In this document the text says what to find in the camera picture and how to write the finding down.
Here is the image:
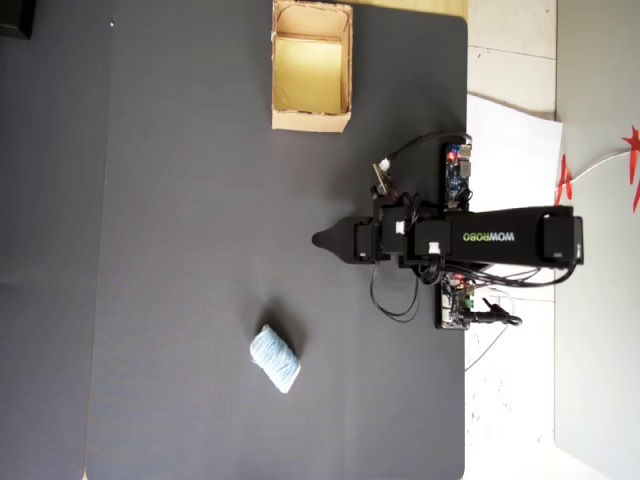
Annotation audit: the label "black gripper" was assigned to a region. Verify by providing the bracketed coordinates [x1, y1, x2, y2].
[311, 214, 383, 264]

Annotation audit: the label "light blue yarn block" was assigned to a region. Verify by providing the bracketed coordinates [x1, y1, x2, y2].
[248, 323, 304, 396]

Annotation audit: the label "open cardboard box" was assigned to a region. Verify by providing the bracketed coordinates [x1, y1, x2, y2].
[270, 0, 354, 135]

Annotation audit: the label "black box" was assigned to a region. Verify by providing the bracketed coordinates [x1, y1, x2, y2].
[0, 0, 37, 40]

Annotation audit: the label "dark grey mat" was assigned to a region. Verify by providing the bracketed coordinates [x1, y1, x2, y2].
[0, 0, 114, 480]
[83, 0, 470, 480]

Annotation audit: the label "circuit board with red LED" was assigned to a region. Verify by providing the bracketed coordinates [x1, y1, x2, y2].
[432, 272, 477, 331]

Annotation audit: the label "blue circuit board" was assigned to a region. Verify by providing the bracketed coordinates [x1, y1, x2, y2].
[439, 142, 474, 209]

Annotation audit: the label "yellow foam pad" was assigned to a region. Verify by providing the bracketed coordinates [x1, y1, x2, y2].
[274, 33, 345, 114]

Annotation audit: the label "black power plug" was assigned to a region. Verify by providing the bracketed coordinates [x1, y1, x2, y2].
[469, 297, 524, 329]

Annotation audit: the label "white paper sheet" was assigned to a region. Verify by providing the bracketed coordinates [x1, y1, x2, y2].
[465, 93, 565, 209]

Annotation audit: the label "red paper star decoration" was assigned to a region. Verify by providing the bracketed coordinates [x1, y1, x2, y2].
[621, 124, 640, 214]

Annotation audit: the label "camera circuit board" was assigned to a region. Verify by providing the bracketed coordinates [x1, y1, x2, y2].
[370, 157, 401, 206]

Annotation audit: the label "thin black servo wires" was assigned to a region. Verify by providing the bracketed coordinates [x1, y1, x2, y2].
[368, 259, 422, 324]

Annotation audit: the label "thick black camera cable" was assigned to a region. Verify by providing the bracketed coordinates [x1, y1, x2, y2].
[384, 130, 474, 169]

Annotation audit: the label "black wire bundle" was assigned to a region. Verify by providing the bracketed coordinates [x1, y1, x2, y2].
[439, 263, 577, 290]

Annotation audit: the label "white cord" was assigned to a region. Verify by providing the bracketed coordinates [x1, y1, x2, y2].
[567, 149, 635, 185]

